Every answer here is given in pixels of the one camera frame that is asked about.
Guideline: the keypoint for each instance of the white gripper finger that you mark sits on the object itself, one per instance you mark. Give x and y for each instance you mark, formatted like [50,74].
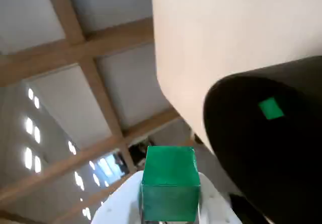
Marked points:
[118,206]
[216,209]

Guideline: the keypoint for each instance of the green cube block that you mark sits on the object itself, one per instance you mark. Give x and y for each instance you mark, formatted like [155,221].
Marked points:
[271,107]
[169,183]

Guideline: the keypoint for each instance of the black round pot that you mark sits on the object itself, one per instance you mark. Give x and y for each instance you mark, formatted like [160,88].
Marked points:
[239,153]

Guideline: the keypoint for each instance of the dark table leg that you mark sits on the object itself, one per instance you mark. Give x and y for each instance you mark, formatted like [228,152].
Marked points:
[196,138]

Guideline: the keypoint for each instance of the wooden frame partition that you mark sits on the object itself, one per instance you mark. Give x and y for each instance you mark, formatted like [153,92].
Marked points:
[75,39]

